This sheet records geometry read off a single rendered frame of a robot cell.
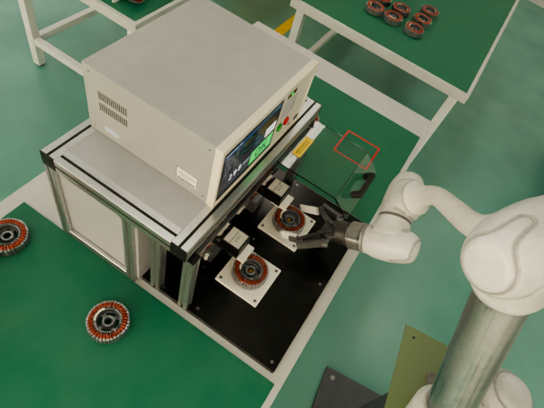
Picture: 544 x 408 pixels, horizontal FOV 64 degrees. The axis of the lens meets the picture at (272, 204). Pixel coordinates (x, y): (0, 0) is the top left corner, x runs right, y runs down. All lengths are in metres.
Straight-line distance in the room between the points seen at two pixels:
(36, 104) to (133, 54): 1.87
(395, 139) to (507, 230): 1.31
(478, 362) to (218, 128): 0.70
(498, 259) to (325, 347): 1.56
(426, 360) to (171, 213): 0.92
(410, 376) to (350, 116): 1.11
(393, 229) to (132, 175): 0.73
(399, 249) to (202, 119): 0.66
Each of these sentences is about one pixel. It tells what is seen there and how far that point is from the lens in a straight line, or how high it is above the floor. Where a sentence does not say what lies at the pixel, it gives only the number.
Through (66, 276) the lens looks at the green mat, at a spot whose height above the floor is 0.75.
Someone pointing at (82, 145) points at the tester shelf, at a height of 1.11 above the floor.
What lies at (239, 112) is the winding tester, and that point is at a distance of 1.00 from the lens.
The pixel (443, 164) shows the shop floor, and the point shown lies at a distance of 3.29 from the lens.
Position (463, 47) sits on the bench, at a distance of 2.91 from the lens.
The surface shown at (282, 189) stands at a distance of 1.39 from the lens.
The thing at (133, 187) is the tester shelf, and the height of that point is 1.11.
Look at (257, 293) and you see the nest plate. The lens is 1.35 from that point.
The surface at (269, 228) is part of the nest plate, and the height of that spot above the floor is 0.78.
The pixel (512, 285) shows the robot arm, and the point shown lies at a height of 1.49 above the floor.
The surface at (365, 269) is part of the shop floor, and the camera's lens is 2.48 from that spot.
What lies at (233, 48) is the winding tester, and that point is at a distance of 1.18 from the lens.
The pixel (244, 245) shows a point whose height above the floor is 0.92.
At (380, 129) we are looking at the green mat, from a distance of 2.03.
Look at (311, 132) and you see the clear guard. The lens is 1.39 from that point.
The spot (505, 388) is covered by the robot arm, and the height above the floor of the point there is 1.03.
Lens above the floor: 1.99
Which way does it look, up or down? 52 degrees down
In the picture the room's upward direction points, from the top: 22 degrees clockwise
